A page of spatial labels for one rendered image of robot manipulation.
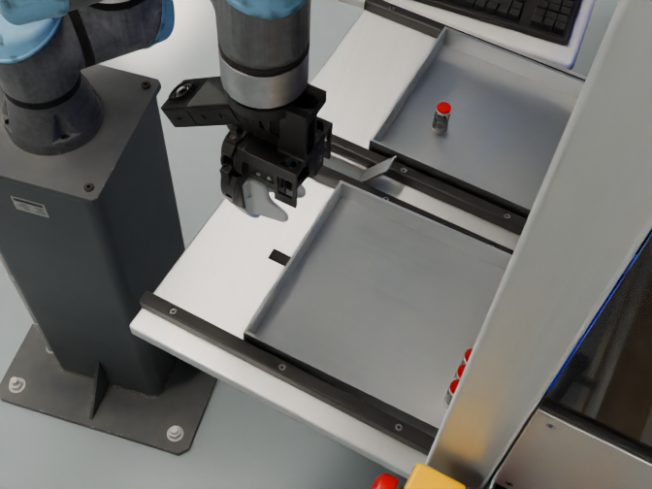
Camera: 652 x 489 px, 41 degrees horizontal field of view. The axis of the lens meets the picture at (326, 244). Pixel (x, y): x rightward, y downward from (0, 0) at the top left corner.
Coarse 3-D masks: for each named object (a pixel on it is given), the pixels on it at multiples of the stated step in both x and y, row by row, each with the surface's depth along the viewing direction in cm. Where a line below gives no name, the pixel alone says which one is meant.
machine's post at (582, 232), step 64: (640, 0) 37; (640, 64) 39; (576, 128) 44; (640, 128) 42; (576, 192) 48; (640, 192) 45; (512, 256) 55; (576, 256) 52; (512, 320) 61; (576, 320) 57; (512, 384) 68; (448, 448) 84
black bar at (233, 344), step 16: (144, 304) 107; (160, 304) 107; (176, 320) 106; (192, 320) 106; (208, 336) 105; (224, 336) 105; (240, 352) 104; (256, 352) 104; (272, 368) 103; (288, 368) 103; (304, 384) 102; (320, 384) 102; (320, 400) 103; (336, 400) 101; (352, 400) 101; (352, 416) 102; (368, 416) 100; (384, 416) 100; (384, 432) 101; (400, 432) 99; (416, 432) 99; (416, 448) 100
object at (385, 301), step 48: (336, 192) 115; (336, 240) 115; (384, 240) 115; (432, 240) 116; (288, 288) 111; (336, 288) 111; (384, 288) 111; (432, 288) 112; (480, 288) 112; (288, 336) 107; (336, 336) 107; (384, 336) 108; (432, 336) 108; (336, 384) 102; (384, 384) 104; (432, 384) 104; (432, 432) 100
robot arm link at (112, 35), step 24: (120, 0) 117; (144, 0) 120; (168, 0) 123; (96, 24) 120; (120, 24) 121; (144, 24) 123; (168, 24) 125; (96, 48) 122; (120, 48) 124; (144, 48) 128
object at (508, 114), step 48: (432, 48) 130; (480, 48) 132; (432, 96) 130; (480, 96) 130; (528, 96) 130; (576, 96) 130; (384, 144) 120; (432, 144) 125; (480, 144) 125; (528, 144) 125; (480, 192) 117; (528, 192) 121
